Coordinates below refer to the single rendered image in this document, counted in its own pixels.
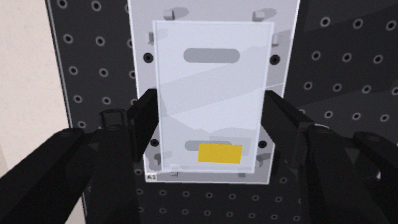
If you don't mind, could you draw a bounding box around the dark grey perforated base plate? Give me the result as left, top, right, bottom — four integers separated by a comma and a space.
45, 0, 398, 224

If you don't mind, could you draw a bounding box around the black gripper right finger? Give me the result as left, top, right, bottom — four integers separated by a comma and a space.
261, 90, 398, 224

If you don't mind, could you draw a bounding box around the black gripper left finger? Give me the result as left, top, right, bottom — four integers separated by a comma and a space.
0, 88, 159, 224

